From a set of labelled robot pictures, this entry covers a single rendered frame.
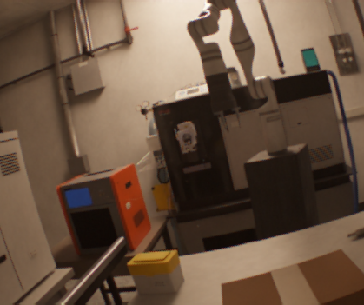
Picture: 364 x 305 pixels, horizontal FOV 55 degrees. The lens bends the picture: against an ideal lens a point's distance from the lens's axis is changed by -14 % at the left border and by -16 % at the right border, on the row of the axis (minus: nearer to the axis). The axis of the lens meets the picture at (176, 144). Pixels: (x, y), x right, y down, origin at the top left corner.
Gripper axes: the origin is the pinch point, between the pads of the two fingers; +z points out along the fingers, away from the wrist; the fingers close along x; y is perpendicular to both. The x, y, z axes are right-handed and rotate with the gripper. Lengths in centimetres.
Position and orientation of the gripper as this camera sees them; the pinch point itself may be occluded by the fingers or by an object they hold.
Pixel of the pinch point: (233, 129)
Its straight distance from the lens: 128.8
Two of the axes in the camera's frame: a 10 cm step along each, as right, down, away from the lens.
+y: -5.0, 1.8, -8.5
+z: 2.3, 9.7, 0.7
